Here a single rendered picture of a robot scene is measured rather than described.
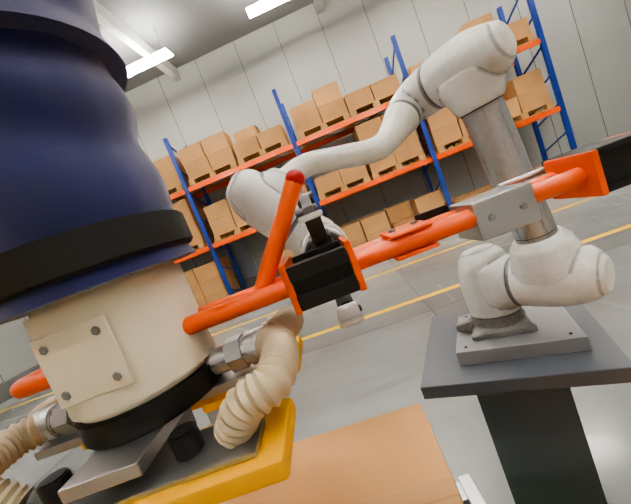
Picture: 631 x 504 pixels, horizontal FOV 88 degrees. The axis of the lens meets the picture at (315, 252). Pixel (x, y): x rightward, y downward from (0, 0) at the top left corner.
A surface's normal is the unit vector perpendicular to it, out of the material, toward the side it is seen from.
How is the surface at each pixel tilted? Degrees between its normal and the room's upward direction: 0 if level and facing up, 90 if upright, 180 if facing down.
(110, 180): 84
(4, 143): 77
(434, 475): 0
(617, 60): 90
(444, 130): 90
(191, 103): 90
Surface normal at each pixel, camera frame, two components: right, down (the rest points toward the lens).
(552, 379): -0.39, 0.25
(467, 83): -0.52, 0.55
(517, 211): 0.00, 0.11
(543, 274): -0.68, 0.40
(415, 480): -0.36, -0.93
